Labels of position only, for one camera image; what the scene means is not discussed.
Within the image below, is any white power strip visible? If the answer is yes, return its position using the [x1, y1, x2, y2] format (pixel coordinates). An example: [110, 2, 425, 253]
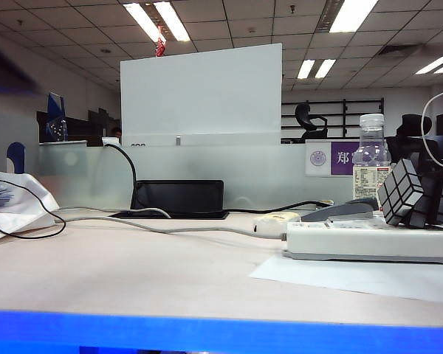
[282, 217, 443, 266]

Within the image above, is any frosted glass desk partition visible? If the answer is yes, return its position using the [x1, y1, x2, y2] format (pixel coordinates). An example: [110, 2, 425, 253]
[36, 142, 356, 212]

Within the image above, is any black desk socket box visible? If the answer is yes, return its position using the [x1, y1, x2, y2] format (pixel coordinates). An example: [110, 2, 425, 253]
[108, 179, 230, 221]

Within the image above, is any white board panel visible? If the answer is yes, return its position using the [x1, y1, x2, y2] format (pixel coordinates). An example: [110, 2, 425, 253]
[120, 43, 284, 147]

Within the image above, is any purple and white name sign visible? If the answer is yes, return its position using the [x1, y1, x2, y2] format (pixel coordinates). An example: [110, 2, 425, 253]
[304, 139, 360, 178]

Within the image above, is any grey stapler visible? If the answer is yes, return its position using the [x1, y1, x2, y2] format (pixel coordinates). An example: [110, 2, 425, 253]
[300, 197, 380, 223]

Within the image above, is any black shelf rack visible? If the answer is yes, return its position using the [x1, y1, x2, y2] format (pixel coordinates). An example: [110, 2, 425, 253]
[281, 97, 385, 140]

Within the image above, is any red hanging ornament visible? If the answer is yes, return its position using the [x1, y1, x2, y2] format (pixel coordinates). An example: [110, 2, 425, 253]
[154, 24, 168, 58]

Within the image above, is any clear plastic water bottle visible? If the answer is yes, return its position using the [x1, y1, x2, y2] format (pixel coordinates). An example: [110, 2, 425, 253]
[351, 113, 393, 202]

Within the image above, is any white paper sheet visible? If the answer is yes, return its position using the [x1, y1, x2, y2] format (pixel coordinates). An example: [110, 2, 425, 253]
[247, 254, 443, 305]

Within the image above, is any blue crystal trophy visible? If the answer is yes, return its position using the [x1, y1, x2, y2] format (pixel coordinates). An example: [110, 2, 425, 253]
[45, 91, 69, 143]

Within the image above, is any silver mirror cube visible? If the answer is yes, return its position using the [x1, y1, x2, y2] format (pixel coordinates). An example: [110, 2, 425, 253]
[376, 158, 425, 226]

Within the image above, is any black headrest office chair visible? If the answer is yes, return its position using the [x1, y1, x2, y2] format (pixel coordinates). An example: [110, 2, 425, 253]
[385, 114, 441, 166]

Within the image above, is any white plastic bag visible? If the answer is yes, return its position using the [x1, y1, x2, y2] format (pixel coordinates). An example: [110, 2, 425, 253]
[0, 171, 61, 246]

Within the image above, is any wide fluorescent ceiling light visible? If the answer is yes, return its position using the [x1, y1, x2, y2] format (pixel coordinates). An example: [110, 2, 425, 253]
[329, 0, 380, 34]

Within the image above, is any white and blue side partition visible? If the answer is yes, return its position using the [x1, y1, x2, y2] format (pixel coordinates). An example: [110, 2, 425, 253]
[0, 112, 40, 176]

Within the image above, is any ceiling air vent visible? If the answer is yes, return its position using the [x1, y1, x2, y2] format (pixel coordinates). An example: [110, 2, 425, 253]
[377, 44, 425, 57]

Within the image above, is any grey power strip cable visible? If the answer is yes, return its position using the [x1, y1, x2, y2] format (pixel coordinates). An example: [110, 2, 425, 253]
[54, 215, 288, 239]

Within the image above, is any black USB cable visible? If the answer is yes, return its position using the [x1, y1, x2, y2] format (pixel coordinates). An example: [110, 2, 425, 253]
[224, 200, 334, 215]

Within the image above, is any thin grey cable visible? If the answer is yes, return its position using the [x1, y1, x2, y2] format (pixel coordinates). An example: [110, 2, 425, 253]
[58, 206, 172, 219]

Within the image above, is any thick black cable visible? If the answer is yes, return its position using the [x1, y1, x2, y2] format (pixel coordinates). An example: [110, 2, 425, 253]
[103, 143, 138, 208]

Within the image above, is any thin black cable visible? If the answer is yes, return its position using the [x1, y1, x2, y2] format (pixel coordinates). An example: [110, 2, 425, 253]
[0, 179, 67, 240]

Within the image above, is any white cable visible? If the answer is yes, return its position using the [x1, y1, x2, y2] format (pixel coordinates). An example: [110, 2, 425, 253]
[420, 88, 443, 173]

